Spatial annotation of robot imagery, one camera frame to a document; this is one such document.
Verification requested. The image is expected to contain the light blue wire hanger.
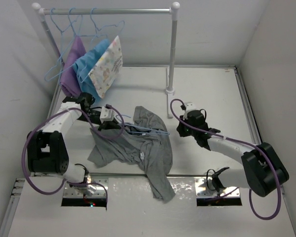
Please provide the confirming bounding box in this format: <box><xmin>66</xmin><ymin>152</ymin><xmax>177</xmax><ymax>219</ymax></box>
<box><xmin>115</xmin><ymin>115</ymin><xmax>170</xmax><ymax>136</ymax></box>

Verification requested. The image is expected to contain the grey t shirt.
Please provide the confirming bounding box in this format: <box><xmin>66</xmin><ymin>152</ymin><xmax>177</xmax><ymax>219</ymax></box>
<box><xmin>88</xmin><ymin>106</ymin><xmax>175</xmax><ymax>203</ymax></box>

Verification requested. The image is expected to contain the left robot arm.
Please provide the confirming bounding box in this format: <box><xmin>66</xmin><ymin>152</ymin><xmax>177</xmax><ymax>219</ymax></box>
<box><xmin>21</xmin><ymin>92</ymin><xmax>124</xmax><ymax>195</ymax></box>

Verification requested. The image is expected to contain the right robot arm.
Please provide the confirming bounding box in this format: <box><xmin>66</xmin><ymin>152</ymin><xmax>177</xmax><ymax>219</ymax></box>
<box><xmin>177</xmin><ymin>106</ymin><xmax>289</xmax><ymax>197</ymax></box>

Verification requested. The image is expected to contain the purple hanging shirt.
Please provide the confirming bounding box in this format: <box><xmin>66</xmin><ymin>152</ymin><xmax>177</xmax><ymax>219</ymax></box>
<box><xmin>59</xmin><ymin>37</ymin><xmax>86</xmax><ymax>97</ymax></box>

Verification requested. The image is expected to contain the white patterned hanging shirt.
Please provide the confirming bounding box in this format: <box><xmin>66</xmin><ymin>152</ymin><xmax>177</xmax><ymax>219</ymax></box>
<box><xmin>88</xmin><ymin>36</ymin><xmax>123</xmax><ymax>99</ymax></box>

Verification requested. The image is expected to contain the blue hanging shirt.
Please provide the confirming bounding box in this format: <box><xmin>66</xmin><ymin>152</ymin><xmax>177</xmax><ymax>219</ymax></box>
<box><xmin>73</xmin><ymin>39</ymin><xmax>111</xmax><ymax>103</ymax></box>

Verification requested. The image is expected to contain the empty light blue hanger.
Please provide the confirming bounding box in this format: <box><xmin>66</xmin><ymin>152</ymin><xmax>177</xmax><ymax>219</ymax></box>
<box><xmin>44</xmin><ymin>8</ymin><xmax>80</xmax><ymax>82</ymax></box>

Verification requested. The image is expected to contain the blue hanger under purple shirt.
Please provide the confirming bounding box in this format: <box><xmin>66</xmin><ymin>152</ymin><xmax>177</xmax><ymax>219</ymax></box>
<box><xmin>67</xmin><ymin>7</ymin><xmax>99</xmax><ymax>38</ymax></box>

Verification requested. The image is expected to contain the white metal clothes rack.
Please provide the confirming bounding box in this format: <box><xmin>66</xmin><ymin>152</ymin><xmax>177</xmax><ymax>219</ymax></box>
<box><xmin>32</xmin><ymin>2</ymin><xmax>180</xmax><ymax>119</ymax></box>

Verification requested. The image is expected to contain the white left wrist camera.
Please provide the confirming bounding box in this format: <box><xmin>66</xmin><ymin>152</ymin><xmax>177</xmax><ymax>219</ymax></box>
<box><xmin>100</xmin><ymin>106</ymin><xmax>115</xmax><ymax>123</ymax></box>

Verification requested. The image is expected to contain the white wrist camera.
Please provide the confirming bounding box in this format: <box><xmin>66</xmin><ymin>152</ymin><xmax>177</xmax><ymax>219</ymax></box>
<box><xmin>181</xmin><ymin>102</ymin><xmax>197</xmax><ymax>120</ymax></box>
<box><xmin>100</xmin><ymin>106</ymin><xmax>115</xmax><ymax>123</ymax></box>

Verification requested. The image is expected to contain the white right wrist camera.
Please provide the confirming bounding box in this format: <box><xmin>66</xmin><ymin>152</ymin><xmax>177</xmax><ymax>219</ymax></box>
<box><xmin>181</xmin><ymin>102</ymin><xmax>197</xmax><ymax>120</ymax></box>

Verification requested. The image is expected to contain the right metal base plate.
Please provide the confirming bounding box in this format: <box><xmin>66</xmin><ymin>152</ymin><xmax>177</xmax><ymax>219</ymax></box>
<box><xmin>194</xmin><ymin>176</ymin><xmax>242</xmax><ymax>207</ymax></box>

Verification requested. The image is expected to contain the metal base plate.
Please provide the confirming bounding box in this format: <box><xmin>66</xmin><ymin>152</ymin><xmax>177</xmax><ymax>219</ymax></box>
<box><xmin>61</xmin><ymin>175</ymin><xmax>109</xmax><ymax>208</ymax></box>
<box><xmin>194</xmin><ymin>176</ymin><xmax>242</xmax><ymax>207</ymax></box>

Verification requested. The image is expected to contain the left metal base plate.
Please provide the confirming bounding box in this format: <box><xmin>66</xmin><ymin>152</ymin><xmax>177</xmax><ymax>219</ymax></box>
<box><xmin>61</xmin><ymin>175</ymin><xmax>109</xmax><ymax>208</ymax></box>

